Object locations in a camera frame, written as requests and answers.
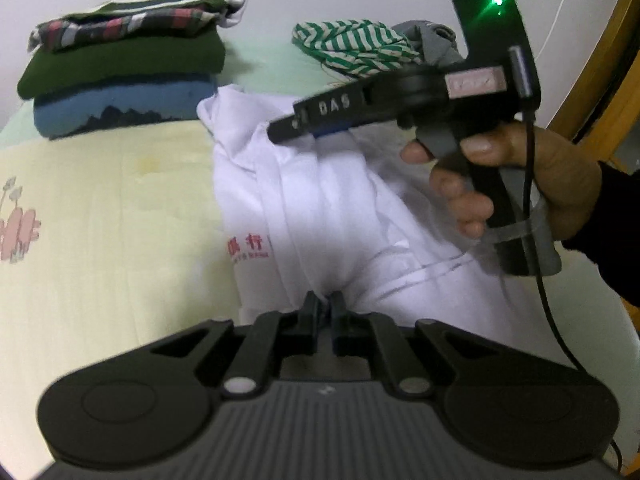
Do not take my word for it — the dark green folded garment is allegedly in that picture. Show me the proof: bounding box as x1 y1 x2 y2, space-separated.
17 35 226 101

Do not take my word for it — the grey knitted sweater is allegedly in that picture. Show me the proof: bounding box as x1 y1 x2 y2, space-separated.
390 20 461 68

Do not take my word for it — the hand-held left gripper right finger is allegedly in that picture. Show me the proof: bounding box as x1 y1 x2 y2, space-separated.
330 291 493 396

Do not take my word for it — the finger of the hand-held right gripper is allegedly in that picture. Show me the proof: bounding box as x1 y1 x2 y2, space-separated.
267 112 351 143

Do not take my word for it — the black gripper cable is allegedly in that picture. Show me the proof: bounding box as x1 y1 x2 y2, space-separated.
520 110 626 476

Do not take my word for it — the blue folded garment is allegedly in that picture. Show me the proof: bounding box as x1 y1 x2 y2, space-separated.
32 75 221 141

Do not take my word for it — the person's right hand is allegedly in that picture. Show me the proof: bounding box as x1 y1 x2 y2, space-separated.
400 122 603 243

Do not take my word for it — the wooden door frame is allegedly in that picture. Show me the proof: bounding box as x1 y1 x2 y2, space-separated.
542 0 640 176

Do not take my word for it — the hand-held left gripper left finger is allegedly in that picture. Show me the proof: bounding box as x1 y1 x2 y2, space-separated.
147 290 321 396

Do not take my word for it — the pastel printed blanket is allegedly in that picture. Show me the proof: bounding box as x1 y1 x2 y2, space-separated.
0 35 640 411

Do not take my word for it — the white polo shirt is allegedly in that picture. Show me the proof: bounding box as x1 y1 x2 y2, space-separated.
197 85 591 376

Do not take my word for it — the green white striped shirt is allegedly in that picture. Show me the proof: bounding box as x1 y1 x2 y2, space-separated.
291 19 426 81

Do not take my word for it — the plaid folded shirt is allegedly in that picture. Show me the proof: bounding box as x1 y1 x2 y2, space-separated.
27 7 221 53

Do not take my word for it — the person's right forearm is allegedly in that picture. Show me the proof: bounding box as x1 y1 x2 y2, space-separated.
560 160 640 306

